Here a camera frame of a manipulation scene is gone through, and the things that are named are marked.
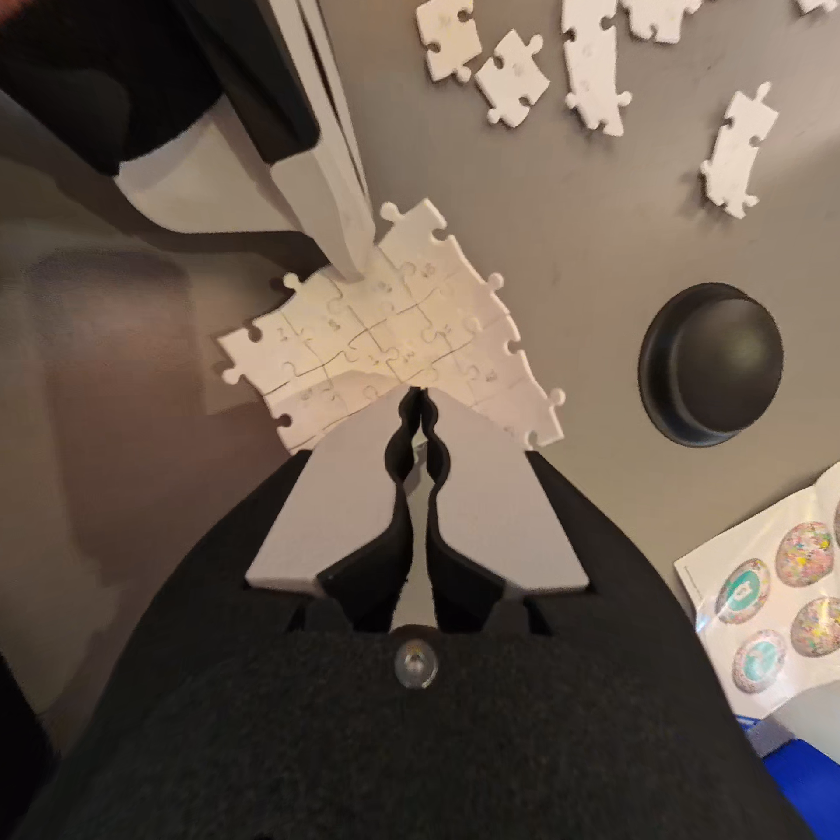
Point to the blue plastic crate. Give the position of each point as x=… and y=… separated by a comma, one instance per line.
x=807, y=787

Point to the white printed paper sheet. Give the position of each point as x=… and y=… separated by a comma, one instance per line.
x=774, y=590

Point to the black round stand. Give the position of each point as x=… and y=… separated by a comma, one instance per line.
x=715, y=367

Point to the curved assembled puzzle section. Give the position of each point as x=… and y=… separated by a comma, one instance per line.
x=407, y=328

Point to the pile of white puzzle pieces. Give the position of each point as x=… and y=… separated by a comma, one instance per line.
x=518, y=72

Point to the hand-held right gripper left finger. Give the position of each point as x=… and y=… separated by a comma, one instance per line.
x=328, y=512

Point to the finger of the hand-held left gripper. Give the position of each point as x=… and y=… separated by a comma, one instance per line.
x=334, y=197
x=197, y=197

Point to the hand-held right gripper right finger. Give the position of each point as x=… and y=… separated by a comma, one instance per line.
x=505, y=518

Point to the joined white puzzle piece pair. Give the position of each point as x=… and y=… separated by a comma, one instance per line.
x=738, y=157

